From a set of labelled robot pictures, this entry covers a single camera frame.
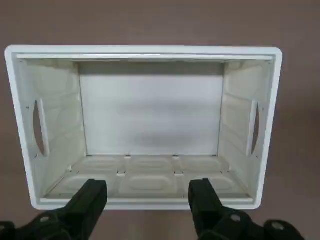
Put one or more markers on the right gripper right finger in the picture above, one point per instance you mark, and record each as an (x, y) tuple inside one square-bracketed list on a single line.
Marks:
[(202, 200)]

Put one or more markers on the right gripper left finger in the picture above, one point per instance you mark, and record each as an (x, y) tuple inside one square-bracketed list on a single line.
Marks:
[(92, 197)]

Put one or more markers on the white folding storage box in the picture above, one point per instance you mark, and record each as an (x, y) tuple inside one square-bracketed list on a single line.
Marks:
[(150, 112)]

